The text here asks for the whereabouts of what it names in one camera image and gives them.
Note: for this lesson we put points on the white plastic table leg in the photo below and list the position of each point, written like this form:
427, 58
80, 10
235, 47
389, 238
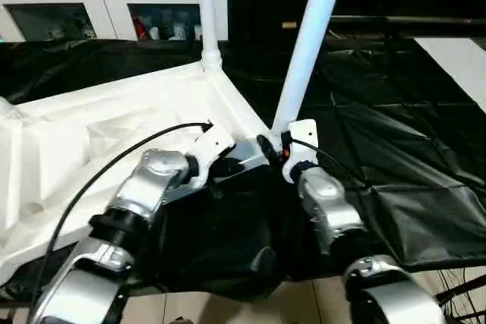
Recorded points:
307, 43
4, 105
206, 13

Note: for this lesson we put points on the white plastic table top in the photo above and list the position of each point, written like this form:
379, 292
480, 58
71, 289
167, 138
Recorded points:
76, 134

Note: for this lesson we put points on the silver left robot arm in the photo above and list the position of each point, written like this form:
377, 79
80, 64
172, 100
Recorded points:
148, 184

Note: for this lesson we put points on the small yellow label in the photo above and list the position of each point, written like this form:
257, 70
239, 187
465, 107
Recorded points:
288, 25

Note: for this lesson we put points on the black mat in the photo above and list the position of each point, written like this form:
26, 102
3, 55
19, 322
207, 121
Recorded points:
410, 157

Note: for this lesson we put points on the white flat board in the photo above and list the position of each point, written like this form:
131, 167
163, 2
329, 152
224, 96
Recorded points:
459, 66

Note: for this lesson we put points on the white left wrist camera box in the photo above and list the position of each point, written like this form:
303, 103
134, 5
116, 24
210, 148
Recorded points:
216, 142

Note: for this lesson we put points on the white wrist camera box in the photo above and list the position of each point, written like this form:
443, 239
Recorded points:
216, 142
302, 138

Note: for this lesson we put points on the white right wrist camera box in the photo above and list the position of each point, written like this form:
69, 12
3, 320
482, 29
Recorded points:
302, 138

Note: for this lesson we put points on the black metal rail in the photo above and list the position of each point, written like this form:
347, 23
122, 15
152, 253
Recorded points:
410, 20

